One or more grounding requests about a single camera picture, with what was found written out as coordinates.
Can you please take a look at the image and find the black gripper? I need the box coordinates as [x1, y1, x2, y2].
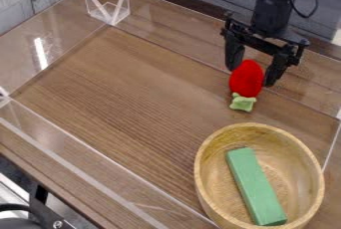
[219, 11, 310, 87]

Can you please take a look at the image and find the red plush strawberry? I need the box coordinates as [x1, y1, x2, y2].
[229, 60, 263, 113]

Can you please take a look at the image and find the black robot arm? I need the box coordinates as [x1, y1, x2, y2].
[221, 0, 318, 87]

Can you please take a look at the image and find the wooden oval bowl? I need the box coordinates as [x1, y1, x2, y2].
[192, 122, 325, 229]

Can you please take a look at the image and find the green rectangular block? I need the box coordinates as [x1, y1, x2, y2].
[225, 147, 287, 226]

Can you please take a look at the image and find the black cable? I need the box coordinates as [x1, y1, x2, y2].
[290, 0, 319, 20]

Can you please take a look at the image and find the clear acrylic corner bracket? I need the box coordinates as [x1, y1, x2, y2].
[85, 0, 131, 26]

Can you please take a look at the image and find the clear acrylic enclosure wall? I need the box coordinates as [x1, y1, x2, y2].
[0, 88, 217, 229]

